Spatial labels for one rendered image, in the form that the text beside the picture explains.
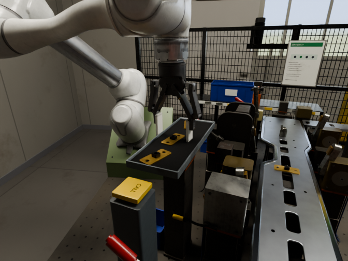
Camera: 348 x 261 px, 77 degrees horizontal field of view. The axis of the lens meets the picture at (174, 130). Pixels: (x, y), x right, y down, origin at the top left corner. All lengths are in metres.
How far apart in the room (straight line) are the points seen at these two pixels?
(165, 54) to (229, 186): 0.36
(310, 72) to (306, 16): 1.93
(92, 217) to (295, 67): 1.59
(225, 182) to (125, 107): 0.67
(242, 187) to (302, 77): 1.37
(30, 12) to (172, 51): 0.54
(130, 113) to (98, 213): 0.49
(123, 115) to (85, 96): 3.02
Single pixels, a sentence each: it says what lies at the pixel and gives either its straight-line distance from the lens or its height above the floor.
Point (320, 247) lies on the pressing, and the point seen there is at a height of 1.00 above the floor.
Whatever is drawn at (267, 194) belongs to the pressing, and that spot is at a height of 1.00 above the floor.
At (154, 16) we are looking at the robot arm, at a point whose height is 1.47.
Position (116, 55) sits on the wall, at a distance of 3.71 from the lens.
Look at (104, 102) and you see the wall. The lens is 3.94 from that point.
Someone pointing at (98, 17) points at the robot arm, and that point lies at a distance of 0.49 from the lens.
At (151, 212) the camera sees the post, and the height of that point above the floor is 1.10.
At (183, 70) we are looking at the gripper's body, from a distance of 0.60.
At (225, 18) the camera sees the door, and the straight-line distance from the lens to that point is 3.43.
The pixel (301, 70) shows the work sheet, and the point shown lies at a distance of 1.83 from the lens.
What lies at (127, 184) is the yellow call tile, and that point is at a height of 1.16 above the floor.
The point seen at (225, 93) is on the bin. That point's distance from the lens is 1.67.
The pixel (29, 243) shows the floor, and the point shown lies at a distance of 2.20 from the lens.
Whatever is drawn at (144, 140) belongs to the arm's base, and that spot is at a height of 0.91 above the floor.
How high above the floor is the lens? 1.43
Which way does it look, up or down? 22 degrees down
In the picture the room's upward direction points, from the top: straight up
